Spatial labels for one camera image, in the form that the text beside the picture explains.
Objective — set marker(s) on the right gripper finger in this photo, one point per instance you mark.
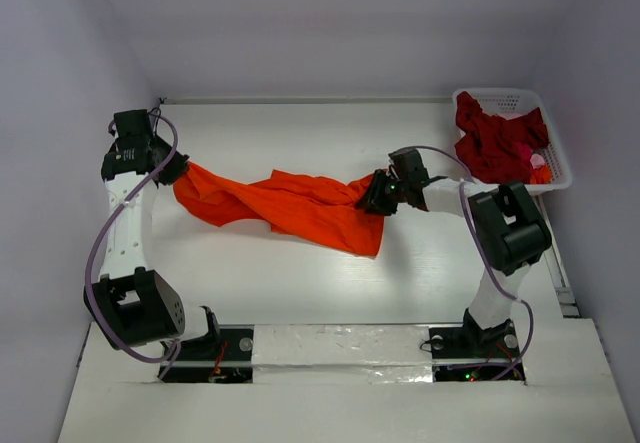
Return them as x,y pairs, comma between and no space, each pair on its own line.
374,198
392,201

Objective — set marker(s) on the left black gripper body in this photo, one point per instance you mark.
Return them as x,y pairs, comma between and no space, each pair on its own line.
160,145

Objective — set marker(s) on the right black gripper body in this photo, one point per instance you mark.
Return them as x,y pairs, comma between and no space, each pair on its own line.
378,193

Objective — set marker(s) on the orange t shirt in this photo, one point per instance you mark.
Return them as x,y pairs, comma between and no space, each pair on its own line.
317,209

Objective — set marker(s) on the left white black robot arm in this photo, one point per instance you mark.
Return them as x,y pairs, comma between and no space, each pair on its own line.
130,301

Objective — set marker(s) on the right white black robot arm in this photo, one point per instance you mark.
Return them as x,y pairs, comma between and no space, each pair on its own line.
506,227

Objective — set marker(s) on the dark red t shirt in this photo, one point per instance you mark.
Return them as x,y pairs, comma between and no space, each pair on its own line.
488,146

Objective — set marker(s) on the white plastic basket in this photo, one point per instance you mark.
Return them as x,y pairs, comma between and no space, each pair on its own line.
511,103

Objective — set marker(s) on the pink garment in basket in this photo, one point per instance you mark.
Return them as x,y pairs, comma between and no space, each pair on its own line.
527,155

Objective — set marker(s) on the small orange garment in basket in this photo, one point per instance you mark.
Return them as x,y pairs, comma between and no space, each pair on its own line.
541,175

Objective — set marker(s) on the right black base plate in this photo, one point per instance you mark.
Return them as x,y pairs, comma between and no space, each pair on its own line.
458,355

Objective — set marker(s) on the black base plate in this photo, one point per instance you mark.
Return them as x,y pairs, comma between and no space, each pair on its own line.
458,355
226,359

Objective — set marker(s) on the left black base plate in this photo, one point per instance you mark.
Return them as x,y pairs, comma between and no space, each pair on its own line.
226,359

